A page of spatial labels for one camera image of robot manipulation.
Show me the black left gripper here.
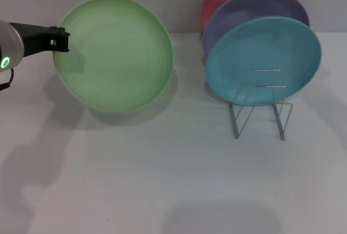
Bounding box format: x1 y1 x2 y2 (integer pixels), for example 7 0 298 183
9 22 71 57

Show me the green plastic plate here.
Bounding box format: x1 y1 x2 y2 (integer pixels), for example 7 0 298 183
52 0 175 113

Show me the blue plastic plate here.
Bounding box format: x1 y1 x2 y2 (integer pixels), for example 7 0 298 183
205 16 323 107

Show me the purple plastic plate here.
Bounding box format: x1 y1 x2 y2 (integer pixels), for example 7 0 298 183
203 0 311 56

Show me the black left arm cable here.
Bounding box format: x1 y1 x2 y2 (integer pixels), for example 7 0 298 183
0 68 14 92

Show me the metal wire plate rack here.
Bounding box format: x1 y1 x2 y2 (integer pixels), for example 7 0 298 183
229 68 294 141

